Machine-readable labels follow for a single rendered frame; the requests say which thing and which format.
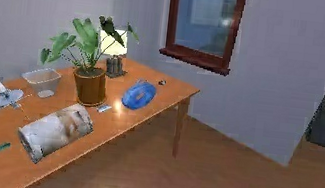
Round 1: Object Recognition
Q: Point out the blue rounded object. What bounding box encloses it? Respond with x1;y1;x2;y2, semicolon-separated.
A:
120;77;159;112

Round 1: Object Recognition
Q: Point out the green plant in brown pot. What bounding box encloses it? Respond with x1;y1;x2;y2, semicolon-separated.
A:
35;9;142;112

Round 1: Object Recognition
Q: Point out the grey desk lamp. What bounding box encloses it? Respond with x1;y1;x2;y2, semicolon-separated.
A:
0;73;28;112

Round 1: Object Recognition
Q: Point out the clear glass bowl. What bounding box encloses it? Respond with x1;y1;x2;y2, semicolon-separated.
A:
18;64;64;101

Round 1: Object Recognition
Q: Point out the white shade table lamp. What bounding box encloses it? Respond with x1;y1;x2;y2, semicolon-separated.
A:
95;26;132;81

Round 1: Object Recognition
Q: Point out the orange wooden table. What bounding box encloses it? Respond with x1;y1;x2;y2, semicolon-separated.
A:
0;44;204;188

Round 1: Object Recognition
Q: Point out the grey white cylinder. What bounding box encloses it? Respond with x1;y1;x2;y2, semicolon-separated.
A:
14;97;97;170

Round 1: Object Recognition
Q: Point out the small white card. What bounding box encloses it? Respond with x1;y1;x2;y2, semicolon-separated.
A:
96;103;113;115

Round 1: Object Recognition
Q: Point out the brown framed window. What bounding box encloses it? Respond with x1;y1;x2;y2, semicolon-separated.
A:
156;0;249;78

